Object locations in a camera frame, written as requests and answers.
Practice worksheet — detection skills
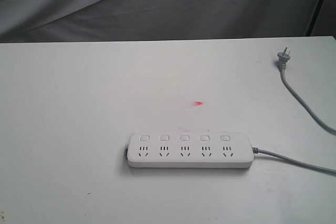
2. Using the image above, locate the white five-outlet power strip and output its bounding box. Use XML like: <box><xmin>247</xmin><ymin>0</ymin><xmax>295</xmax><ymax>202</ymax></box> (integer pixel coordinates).
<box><xmin>127</xmin><ymin>132</ymin><xmax>254</xmax><ymax>169</ymax></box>

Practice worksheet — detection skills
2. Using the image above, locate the grey plug with cable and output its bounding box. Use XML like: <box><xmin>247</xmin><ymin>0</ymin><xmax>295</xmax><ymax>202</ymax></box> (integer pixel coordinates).
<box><xmin>251</xmin><ymin>46</ymin><xmax>336</xmax><ymax>175</ymax></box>

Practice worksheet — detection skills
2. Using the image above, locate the grey backdrop cloth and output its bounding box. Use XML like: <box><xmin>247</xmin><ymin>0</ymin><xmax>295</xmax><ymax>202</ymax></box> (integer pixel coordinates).
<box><xmin>1</xmin><ymin>0</ymin><xmax>335</xmax><ymax>42</ymax></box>

